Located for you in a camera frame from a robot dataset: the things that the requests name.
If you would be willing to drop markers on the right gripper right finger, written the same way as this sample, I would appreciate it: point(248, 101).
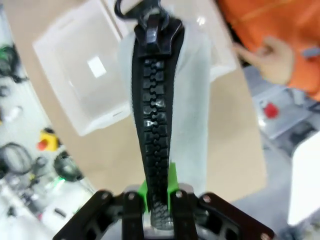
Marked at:
point(185, 212)

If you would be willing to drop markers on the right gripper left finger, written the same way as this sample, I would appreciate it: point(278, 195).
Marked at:
point(130, 212)

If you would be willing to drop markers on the grey campus pencil case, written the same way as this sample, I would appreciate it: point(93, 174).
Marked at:
point(155, 100)

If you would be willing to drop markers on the person's right forearm orange sleeve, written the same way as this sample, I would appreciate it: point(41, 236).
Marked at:
point(307, 75)

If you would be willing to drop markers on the person's right hand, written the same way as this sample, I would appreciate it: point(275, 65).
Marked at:
point(277, 65)

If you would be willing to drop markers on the yellow emergency stop button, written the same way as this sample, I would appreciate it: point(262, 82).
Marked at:
point(47, 140)

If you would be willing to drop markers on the white work table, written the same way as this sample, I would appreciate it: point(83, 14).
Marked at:
point(306, 180)

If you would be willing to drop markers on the clear plastic bin near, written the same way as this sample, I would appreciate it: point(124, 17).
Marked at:
point(75, 95)

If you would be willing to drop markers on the clear plastic bin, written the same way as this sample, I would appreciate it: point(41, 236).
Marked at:
point(221, 57)
point(75, 95)

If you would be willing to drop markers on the storage bin with red cloth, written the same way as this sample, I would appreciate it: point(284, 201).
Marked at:
point(272, 110)

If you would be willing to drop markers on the white square sticker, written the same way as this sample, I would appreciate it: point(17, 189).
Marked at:
point(97, 67)

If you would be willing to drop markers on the clear plastic bin far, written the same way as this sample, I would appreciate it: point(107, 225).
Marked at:
point(221, 57)

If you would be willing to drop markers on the person in orange hoodie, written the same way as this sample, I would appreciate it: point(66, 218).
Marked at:
point(262, 17)

